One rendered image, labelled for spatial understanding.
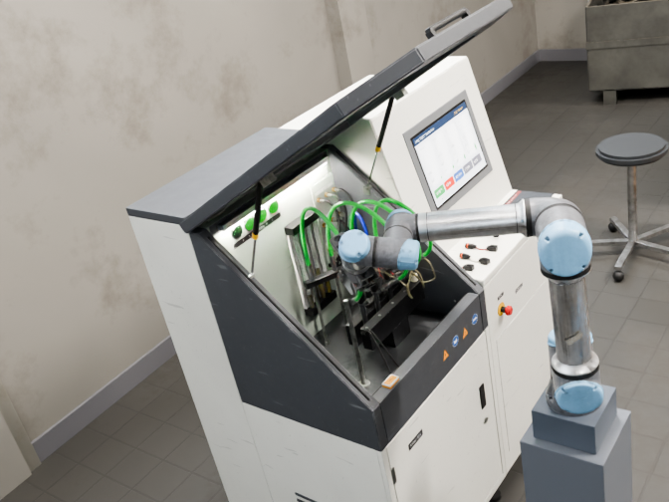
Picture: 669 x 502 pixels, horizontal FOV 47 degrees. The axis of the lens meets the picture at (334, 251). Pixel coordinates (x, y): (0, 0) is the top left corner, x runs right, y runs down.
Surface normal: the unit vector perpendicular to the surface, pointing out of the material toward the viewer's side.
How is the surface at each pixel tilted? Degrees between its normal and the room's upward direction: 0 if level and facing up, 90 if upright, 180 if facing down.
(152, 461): 0
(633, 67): 90
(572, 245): 82
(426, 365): 90
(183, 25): 90
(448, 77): 76
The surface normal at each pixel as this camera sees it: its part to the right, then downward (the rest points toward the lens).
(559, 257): -0.17, 0.37
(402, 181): 0.72, -0.07
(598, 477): -0.57, 0.47
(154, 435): -0.19, -0.87
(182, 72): 0.80, 0.13
